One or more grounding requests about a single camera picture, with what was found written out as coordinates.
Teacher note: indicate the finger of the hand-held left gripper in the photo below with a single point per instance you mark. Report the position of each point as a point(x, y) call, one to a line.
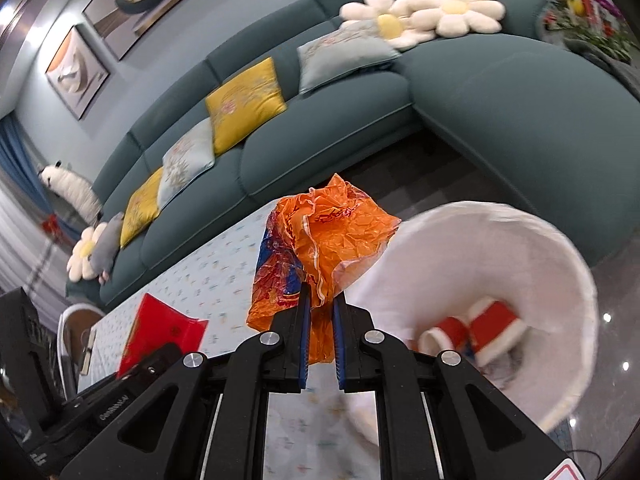
point(160, 362)

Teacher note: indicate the grey mouse plush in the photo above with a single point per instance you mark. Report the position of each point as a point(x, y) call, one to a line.
point(105, 250)

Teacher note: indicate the potted orchid plants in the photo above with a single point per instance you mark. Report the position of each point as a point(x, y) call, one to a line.
point(590, 25)

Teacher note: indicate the teal corner sofa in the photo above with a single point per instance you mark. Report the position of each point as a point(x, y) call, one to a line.
point(500, 110)

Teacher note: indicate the yellow embroidered cushion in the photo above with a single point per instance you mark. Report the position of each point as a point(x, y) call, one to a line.
point(142, 207)
point(245, 105)

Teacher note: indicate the white chair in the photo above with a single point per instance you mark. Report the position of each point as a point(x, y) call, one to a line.
point(75, 340)

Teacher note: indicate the red paper packet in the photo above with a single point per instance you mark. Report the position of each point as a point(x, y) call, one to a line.
point(160, 327)

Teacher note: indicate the grey blanket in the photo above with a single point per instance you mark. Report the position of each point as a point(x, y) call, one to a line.
point(615, 67)

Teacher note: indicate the red hanging ornament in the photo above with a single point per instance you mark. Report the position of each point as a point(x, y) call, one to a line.
point(54, 225)

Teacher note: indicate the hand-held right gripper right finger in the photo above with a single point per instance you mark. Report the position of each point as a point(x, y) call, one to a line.
point(339, 340)

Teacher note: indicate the small white flower pillow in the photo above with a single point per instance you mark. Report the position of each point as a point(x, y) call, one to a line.
point(80, 255)

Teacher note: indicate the orange plastic wrapper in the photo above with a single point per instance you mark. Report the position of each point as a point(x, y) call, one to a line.
point(340, 230)

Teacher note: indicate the white panda plush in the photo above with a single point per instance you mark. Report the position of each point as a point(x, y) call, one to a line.
point(70, 187)

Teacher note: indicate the patterned tablecloth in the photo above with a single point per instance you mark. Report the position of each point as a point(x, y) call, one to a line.
point(200, 280)

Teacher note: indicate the light blue embroidered cushion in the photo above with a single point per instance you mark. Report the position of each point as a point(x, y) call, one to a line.
point(345, 57)
point(187, 162)

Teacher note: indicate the waste bin with white liner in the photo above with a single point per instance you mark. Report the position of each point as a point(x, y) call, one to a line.
point(525, 260)

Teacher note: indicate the blue curtain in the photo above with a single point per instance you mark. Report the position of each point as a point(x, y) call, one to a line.
point(20, 160)

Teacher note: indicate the large white flower pillow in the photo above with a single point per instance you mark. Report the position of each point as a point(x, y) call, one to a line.
point(457, 10)
point(370, 7)

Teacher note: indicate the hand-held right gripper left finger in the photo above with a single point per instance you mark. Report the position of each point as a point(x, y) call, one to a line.
point(304, 340)

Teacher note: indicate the wide framed abstract painting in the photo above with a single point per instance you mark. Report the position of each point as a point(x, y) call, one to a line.
point(150, 0)

